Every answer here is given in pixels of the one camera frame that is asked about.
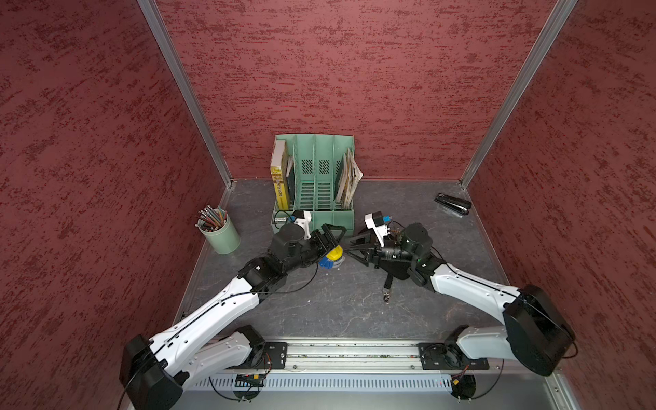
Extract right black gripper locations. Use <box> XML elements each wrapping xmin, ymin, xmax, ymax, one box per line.
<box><xmin>344</xmin><ymin>229</ymin><xmax>417</xmax><ymax>268</ymax></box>

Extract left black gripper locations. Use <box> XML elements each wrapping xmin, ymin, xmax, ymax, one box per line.
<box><xmin>284</xmin><ymin>223</ymin><xmax>347</xmax><ymax>273</ymax></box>

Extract blue yellow figure keychain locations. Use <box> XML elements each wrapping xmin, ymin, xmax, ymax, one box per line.
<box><xmin>319</xmin><ymin>246</ymin><xmax>344</xmax><ymax>270</ymax></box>

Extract black fabric bag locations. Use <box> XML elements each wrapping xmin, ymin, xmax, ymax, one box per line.
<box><xmin>377</xmin><ymin>248</ymin><xmax>418</xmax><ymax>304</ymax></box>

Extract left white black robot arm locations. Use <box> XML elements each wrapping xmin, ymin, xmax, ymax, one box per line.
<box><xmin>119</xmin><ymin>224</ymin><xmax>346</xmax><ymax>409</ymax></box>

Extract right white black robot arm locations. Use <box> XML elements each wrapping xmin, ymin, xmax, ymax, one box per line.
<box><xmin>343</xmin><ymin>223</ymin><xmax>576</xmax><ymax>377</ymax></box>

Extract leaning paper booklets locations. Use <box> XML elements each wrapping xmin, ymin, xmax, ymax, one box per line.
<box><xmin>335</xmin><ymin>148</ymin><xmax>364</xmax><ymax>210</ymax></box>

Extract dark book beside yellow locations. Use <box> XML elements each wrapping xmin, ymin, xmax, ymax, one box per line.
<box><xmin>285</xmin><ymin>155</ymin><xmax>296</xmax><ymax>209</ymax></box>

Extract green plastic file organizer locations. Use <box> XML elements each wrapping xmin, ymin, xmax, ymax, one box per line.
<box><xmin>271</xmin><ymin>134</ymin><xmax>355</xmax><ymax>236</ymax></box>

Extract green pencil cup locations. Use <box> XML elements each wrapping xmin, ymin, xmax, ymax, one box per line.
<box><xmin>196</xmin><ymin>215</ymin><xmax>241</xmax><ymax>255</ymax></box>

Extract black stapler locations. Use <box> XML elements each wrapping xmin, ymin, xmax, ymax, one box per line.
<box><xmin>434</xmin><ymin>192</ymin><xmax>473</xmax><ymax>216</ymax></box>

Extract colored pencils bundle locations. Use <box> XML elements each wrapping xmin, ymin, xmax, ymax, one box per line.
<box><xmin>196</xmin><ymin>205</ymin><xmax>227</xmax><ymax>232</ymax></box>

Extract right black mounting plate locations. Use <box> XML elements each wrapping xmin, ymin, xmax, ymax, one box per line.
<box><xmin>418</xmin><ymin>343</ymin><xmax>490</xmax><ymax>372</ymax></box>

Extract black mounting plate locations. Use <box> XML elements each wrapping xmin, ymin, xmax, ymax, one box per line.
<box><xmin>230</xmin><ymin>342</ymin><xmax>288</xmax><ymax>371</ymax></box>
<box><xmin>418</xmin><ymin>343</ymin><xmax>490</xmax><ymax>372</ymax></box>

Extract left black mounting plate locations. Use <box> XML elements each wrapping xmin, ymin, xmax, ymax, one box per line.
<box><xmin>230</xmin><ymin>342</ymin><xmax>288</xmax><ymax>371</ymax></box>

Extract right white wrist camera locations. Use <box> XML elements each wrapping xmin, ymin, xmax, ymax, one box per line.
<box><xmin>365</xmin><ymin>211</ymin><xmax>391</xmax><ymax>247</ymax></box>

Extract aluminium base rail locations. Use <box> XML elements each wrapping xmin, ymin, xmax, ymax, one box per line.
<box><xmin>185</xmin><ymin>339</ymin><xmax>555</xmax><ymax>400</ymax></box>

